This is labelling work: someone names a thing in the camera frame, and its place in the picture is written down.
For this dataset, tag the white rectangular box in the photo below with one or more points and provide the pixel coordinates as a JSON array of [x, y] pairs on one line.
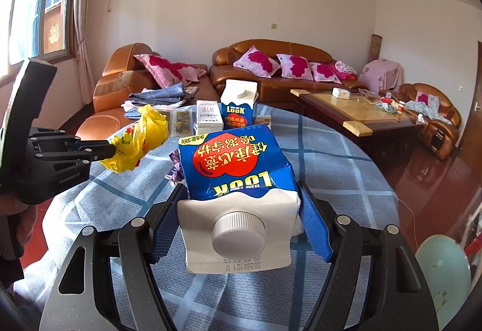
[[208, 117]]

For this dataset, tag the window with frame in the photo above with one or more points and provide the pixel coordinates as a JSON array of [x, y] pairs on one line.
[[41, 29]]

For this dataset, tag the person's left hand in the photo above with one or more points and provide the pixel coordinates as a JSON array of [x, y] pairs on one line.
[[28, 214]]

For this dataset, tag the brown leather armchair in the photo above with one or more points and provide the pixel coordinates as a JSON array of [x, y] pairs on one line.
[[436, 135]]

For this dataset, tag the folded pink blanket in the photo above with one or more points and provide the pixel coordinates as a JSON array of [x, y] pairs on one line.
[[344, 72]]

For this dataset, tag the pink cloth covered appliance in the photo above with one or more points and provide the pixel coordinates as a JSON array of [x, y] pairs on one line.
[[382, 74]]

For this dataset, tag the mint green trash bin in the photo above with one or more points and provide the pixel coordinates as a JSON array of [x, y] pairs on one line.
[[446, 269]]

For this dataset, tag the yellow plastic bag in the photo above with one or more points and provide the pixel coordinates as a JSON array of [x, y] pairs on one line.
[[148, 133]]

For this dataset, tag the pink floral pillow right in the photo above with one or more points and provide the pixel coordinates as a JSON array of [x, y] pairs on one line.
[[324, 73]]

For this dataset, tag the purple snack wrapper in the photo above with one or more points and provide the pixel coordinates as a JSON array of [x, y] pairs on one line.
[[175, 174]]

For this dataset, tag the beige curtain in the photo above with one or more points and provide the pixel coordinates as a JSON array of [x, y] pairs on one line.
[[85, 75]]

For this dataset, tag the folded blue plaid cloths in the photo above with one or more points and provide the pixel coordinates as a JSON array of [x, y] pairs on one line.
[[169, 98]]

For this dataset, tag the clear snack packet pair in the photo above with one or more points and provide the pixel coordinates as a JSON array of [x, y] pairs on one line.
[[180, 122]]

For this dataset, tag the pink floral pillow middle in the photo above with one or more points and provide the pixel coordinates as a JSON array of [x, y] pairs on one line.
[[294, 67]]

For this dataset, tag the brown wooden door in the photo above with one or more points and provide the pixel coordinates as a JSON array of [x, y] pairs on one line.
[[470, 147]]

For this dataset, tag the white tissue box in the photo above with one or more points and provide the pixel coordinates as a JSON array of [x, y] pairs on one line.
[[341, 93]]

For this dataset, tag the pink floral pillow left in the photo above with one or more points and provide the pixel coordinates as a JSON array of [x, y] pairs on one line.
[[258, 63]]

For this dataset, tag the small brown white box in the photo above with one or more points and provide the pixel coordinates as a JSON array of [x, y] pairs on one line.
[[263, 120]]

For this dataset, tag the brown leather chaise sofa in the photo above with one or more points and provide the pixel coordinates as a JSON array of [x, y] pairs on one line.
[[135, 76]]

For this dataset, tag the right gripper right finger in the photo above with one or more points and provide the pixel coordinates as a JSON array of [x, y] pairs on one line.
[[397, 295]]

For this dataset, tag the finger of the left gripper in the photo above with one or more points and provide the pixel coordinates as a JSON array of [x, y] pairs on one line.
[[65, 143], [60, 162]]

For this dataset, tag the light blue cloth on armchair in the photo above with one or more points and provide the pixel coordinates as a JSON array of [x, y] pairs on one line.
[[429, 106]]

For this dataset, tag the dark wood coffee table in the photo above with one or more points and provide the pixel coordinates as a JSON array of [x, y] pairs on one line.
[[383, 136]]

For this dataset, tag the blue Look milk carton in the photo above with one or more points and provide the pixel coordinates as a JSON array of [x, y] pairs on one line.
[[238, 103]]

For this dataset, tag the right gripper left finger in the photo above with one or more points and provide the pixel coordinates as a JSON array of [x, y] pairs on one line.
[[103, 267]]

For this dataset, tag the tall patterned floor lamp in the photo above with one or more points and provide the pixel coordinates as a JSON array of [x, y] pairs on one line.
[[375, 48]]

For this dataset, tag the pink floral pillow on chaise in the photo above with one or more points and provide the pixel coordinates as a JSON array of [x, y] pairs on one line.
[[167, 73]]

